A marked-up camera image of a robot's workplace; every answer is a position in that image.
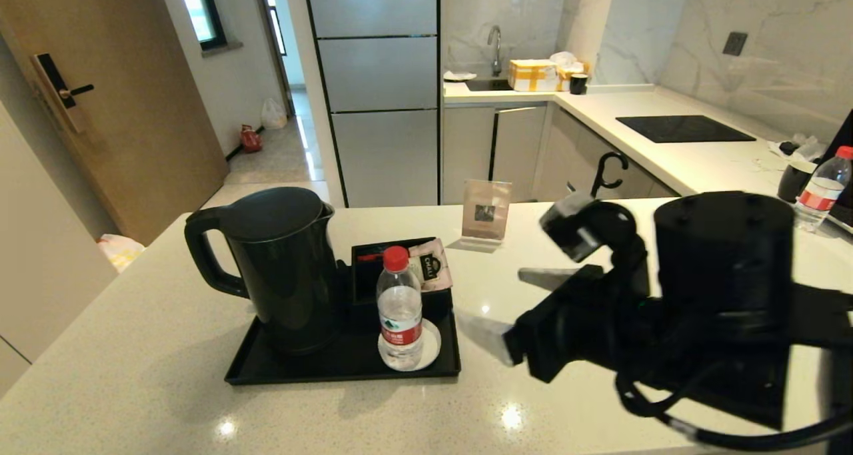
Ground red-capped water bottle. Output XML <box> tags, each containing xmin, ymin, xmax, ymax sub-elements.
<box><xmin>376</xmin><ymin>245</ymin><xmax>425</xmax><ymax>370</ymax></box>
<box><xmin>793</xmin><ymin>146</ymin><xmax>853</xmax><ymax>232</ymax></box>

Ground black electric kettle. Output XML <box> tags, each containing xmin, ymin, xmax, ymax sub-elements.
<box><xmin>185</xmin><ymin>187</ymin><xmax>344</xmax><ymax>356</ymax></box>

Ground pink tea bag packet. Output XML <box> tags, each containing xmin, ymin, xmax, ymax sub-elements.
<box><xmin>408</xmin><ymin>238</ymin><xmax>454</xmax><ymax>292</ymax></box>

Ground white round coaster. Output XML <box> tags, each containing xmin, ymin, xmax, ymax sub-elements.
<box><xmin>378</xmin><ymin>318</ymin><xmax>442</xmax><ymax>372</ymax></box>

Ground acrylic QR code sign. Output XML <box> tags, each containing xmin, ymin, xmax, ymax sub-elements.
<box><xmin>448</xmin><ymin>179</ymin><xmax>512</xmax><ymax>253</ymax></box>

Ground black organizer box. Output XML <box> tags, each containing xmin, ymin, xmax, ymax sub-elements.
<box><xmin>351</xmin><ymin>237</ymin><xmax>454</xmax><ymax>330</ymax></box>

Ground white base cabinet door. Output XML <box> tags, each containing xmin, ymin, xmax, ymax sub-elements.
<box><xmin>443</xmin><ymin>107</ymin><xmax>495</xmax><ymax>205</ymax></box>
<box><xmin>494</xmin><ymin>107</ymin><xmax>548</xmax><ymax>203</ymax></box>

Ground grey corner base cabinet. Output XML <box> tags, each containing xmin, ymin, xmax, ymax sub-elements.
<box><xmin>536</xmin><ymin>107</ymin><xmax>682</xmax><ymax>201</ymax></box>

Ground black rectangular tray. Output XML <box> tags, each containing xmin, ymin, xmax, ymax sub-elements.
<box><xmin>225</xmin><ymin>265</ymin><xmax>462</xmax><ymax>385</ymax></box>

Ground dark kitchen sink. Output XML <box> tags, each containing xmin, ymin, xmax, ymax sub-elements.
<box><xmin>465</xmin><ymin>77</ymin><xmax>514</xmax><ymax>93</ymax></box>

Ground large yellow-taped cardboard box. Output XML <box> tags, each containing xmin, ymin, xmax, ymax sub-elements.
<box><xmin>508</xmin><ymin>59</ymin><xmax>559</xmax><ymax>93</ymax></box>

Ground black induction cooktop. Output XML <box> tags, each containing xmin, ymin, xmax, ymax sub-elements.
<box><xmin>615</xmin><ymin>115</ymin><xmax>757</xmax><ymax>144</ymax></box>

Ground chrome faucet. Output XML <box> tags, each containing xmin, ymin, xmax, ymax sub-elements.
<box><xmin>487</xmin><ymin>26</ymin><xmax>503</xmax><ymax>77</ymax></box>

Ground black mug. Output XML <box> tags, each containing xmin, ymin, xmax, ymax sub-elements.
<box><xmin>776</xmin><ymin>161</ymin><xmax>817</xmax><ymax>204</ymax></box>

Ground grey refrigerator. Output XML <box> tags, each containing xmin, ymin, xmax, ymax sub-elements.
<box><xmin>303</xmin><ymin>0</ymin><xmax>442</xmax><ymax>209</ymax></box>

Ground crumpled clear plastic wrap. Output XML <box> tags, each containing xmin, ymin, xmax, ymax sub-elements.
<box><xmin>766</xmin><ymin>135</ymin><xmax>827</xmax><ymax>169</ymax></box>

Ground white plastic bag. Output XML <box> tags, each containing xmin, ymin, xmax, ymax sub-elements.
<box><xmin>260</xmin><ymin>98</ymin><xmax>289</xmax><ymax>131</ymax></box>

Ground clear bag colourful contents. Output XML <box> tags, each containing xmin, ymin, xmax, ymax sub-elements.
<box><xmin>97</xmin><ymin>234</ymin><xmax>147</xmax><ymax>273</ymax></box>

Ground black-framed window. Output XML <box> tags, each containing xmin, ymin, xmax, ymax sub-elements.
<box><xmin>175</xmin><ymin>0</ymin><xmax>227</xmax><ymax>53</ymax></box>

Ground wooden door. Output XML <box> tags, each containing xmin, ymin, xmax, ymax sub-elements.
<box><xmin>0</xmin><ymin>0</ymin><xmax>229</xmax><ymax>247</ymax></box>

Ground white panel cabinet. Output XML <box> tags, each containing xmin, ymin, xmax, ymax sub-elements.
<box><xmin>0</xmin><ymin>102</ymin><xmax>119</xmax><ymax>400</ymax></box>

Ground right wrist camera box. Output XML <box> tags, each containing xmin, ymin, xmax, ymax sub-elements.
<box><xmin>538</xmin><ymin>192</ymin><xmax>648</xmax><ymax>296</ymax></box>

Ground black hook handle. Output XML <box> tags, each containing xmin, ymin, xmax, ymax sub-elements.
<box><xmin>589</xmin><ymin>151</ymin><xmax>629</xmax><ymax>199</ymax></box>

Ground black door lock handle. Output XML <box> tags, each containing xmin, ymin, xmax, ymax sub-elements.
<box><xmin>30</xmin><ymin>53</ymin><xmax>95</xmax><ymax>134</ymax></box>

